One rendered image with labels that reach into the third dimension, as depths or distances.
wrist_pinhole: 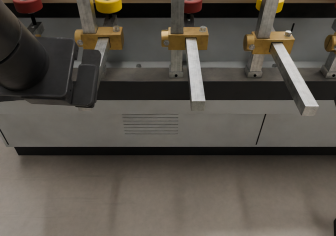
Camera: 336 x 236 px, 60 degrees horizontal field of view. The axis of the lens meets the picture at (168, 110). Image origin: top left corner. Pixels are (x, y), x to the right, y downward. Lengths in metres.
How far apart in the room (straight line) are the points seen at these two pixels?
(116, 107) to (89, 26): 0.32
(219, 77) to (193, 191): 0.70
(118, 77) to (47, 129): 0.67
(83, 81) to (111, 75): 0.64
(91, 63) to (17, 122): 1.24
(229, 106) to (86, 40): 0.53
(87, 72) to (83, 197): 1.22
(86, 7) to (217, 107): 0.54
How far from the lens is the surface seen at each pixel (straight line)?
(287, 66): 0.82
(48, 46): 0.33
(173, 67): 0.92
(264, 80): 0.98
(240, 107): 1.08
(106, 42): 0.85
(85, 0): 0.85
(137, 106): 1.05
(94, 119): 1.41
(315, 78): 1.05
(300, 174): 1.68
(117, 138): 1.49
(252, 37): 0.91
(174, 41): 0.86
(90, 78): 0.32
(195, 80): 0.69
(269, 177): 1.61
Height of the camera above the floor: 1.25
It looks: 42 degrees down
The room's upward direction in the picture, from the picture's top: straight up
